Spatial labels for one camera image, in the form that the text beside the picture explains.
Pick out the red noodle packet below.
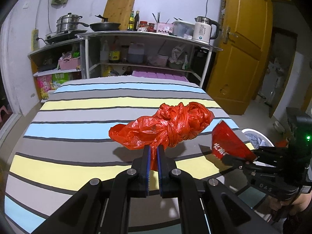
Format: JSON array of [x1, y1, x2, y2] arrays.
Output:
[[212, 121, 257, 162]]

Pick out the red plastic bag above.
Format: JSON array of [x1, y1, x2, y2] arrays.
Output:
[[108, 102, 215, 171]]

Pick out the white trash bin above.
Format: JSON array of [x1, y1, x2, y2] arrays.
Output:
[[242, 128, 274, 149]]

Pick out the metal kitchen shelf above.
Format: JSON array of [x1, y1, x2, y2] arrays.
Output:
[[28, 31, 220, 86]]

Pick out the person's right hand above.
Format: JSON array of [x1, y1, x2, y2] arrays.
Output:
[[268, 192, 311, 222]]

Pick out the striped tablecloth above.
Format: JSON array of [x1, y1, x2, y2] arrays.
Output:
[[4, 75, 250, 233]]

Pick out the yellow wooden door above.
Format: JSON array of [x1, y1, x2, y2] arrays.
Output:
[[206, 0, 273, 115]]

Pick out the purple lid storage box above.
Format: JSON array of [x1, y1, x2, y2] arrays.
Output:
[[132, 70, 188, 82]]

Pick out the white electric kettle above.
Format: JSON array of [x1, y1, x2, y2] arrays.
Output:
[[192, 16, 219, 43]]

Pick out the pink basket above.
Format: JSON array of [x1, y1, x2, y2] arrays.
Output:
[[58, 57, 80, 70]]

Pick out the clear plastic container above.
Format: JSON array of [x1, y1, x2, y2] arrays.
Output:
[[173, 20, 195, 39]]

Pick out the pink utensil holder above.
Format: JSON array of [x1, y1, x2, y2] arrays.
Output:
[[156, 23, 174, 35]]

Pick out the black frying pan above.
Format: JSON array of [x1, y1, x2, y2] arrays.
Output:
[[78, 15, 121, 32]]

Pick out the dark sauce bottle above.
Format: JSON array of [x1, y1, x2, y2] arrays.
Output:
[[133, 11, 140, 31]]

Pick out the induction cooker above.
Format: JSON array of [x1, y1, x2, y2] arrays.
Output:
[[45, 30, 87, 44]]

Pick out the wooden cutting board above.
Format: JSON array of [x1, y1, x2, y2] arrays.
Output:
[[103, 0, 135, 31]]

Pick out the steel steamer pot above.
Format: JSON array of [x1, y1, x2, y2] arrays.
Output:
[[57, 13, 82, 33]]

